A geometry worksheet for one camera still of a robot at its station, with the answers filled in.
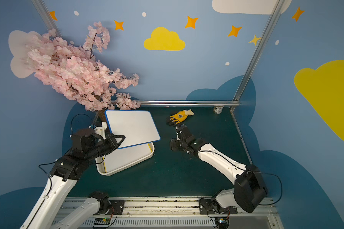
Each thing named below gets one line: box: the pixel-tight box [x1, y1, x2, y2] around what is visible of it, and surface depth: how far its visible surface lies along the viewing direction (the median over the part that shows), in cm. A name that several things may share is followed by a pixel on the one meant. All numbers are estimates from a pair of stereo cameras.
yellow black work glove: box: [169, 109, 194, 125], surface depth 117 cm
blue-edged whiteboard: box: [104, 109, 162, 150], surface depth 90 cm
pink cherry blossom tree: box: [26, 21, 141, 123], surface depth 70 cm
